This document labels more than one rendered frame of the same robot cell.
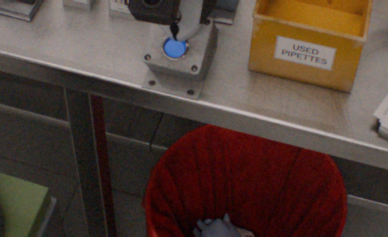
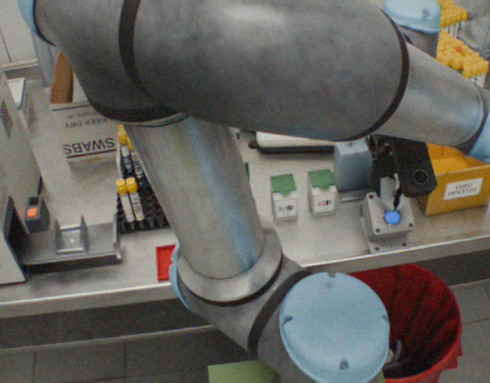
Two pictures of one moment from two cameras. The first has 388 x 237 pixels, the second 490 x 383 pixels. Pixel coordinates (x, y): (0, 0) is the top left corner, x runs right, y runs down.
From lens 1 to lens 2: 46 cm
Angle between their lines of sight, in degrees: 15
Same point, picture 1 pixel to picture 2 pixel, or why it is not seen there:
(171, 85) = (390, 245)
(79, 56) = (316, 252)
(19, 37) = not seen: hidden behind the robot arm
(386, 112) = not seen: outside the picture
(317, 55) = (470, 187)
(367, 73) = not seen: hidden behind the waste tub
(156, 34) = (376, 213)
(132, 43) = (343, 229)
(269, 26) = (442, 179)
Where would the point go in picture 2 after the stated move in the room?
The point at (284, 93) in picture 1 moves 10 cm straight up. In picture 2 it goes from (454, 221) to (465, 179)
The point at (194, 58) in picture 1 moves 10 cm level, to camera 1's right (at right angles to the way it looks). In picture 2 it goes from (407, 218) to (456, 200)
